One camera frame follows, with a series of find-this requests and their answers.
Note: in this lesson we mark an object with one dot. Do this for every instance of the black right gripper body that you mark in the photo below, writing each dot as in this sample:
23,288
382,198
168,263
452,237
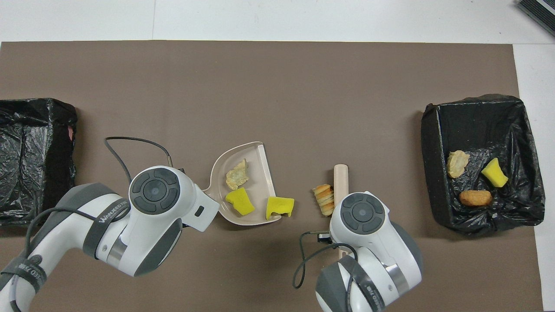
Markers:
324,238

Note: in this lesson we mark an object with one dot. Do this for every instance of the striped croissant piece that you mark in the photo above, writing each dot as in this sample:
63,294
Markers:
324,199
457,164

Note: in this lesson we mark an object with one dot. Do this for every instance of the yellow sponge piece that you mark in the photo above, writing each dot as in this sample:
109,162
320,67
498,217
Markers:
494,172
279,206
239,201

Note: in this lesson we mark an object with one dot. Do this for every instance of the beige hand brush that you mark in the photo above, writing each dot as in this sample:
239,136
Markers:
341,177

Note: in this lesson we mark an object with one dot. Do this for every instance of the beige plastic dustpan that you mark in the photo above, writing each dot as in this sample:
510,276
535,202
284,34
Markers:
256,173

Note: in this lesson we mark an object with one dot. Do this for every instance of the pale flaky pastry piece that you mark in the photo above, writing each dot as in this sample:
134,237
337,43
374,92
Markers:
237,174

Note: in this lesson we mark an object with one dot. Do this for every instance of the brown bread roll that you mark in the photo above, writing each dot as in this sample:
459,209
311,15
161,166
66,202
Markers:
475,198

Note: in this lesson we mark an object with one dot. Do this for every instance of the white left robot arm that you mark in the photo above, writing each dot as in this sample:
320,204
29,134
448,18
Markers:
156,190

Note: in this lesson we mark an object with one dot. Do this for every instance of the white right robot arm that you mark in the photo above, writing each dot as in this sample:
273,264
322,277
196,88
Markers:
364,216

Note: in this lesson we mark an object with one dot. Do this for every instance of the black bag-lined trash bin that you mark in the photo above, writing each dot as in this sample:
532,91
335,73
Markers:
34,164
481,125

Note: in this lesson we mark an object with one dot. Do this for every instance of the brown paper table mat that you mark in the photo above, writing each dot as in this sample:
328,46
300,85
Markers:
130,86

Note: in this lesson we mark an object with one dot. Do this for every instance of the dark ribbed object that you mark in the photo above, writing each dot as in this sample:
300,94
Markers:
540,11

